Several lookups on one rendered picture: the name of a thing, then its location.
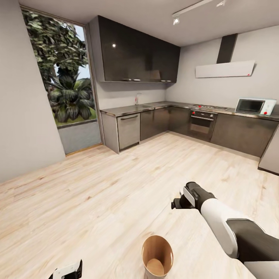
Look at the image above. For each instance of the microwave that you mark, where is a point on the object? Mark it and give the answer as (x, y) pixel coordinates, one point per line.
(261, 106)

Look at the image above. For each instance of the trash can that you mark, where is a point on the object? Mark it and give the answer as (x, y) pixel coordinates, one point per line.
(157, 257)

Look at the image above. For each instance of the dishwasher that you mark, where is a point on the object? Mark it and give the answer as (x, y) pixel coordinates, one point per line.
(128, 128)

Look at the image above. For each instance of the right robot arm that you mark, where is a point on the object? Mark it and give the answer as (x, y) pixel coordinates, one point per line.
(239, 236)

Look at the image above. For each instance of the range hood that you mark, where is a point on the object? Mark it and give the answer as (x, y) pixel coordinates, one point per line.
(224, 66)

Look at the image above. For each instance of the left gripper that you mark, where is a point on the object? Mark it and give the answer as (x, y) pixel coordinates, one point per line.
(74, 275)

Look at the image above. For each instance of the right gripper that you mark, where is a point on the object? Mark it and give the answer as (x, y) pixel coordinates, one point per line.
(178, 203)

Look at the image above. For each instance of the fixed window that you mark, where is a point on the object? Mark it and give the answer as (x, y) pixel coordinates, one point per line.
(63, 58)

